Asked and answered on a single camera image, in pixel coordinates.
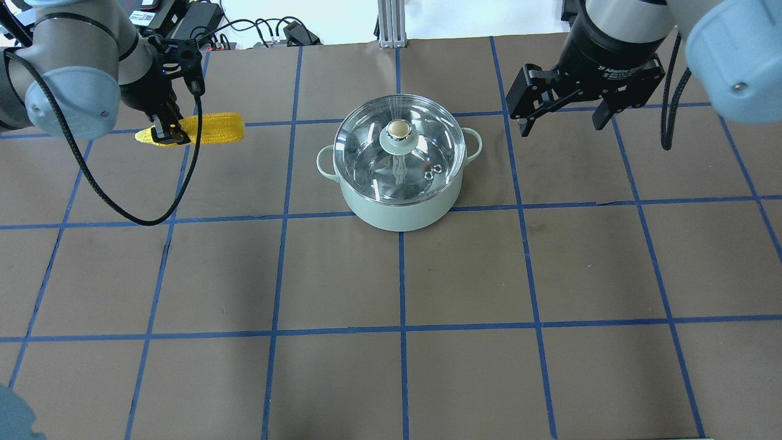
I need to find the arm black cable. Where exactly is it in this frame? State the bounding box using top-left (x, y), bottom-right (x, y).
top-left (3, 48), bottom-right (203, 227)
top-left (660, 31), bottom-right (694, 151)

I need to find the pale green cooking pot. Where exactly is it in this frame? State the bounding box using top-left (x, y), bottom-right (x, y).
top-left (315, 93), bottom-right (483, 233)

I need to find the glass pot lid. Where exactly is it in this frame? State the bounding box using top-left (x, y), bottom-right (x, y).
top-left (333, 94), bottom-right (467, 205)

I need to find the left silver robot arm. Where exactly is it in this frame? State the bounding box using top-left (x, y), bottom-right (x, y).
top-left (2, 1), bottom-right (205, 145)

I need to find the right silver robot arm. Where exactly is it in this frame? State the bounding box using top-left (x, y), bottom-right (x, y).
top-left (506, 1), bottom-right (781, 136)

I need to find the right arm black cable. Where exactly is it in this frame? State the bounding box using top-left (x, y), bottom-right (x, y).
top-left (660, 31), bottom-right (694, 151)

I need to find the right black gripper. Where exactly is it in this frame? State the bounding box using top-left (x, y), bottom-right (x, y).
top-left (506, 12), bottom-right (665, 137)

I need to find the yellow corn cob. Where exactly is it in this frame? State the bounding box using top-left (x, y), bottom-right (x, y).
top-left (134, 112), bottom-right (245, 148)

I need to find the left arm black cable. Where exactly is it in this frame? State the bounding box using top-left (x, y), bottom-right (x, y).
top-left (3, 48), bottom-right (203, 227)

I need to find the black power brick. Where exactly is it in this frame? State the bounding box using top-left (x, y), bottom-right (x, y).
top-left (168, 2), bottom-right (224, 41)

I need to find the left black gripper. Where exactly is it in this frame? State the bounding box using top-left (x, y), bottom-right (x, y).
top-left (120, 35), bottom-right (205, 147)

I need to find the small black adapter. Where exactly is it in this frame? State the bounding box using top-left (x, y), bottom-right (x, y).
top-left (283, 21), bottom-right (322, 46)

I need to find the aluminium frame post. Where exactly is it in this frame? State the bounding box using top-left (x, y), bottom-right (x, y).
top-left (375, 0), bottom-right (407, 48)

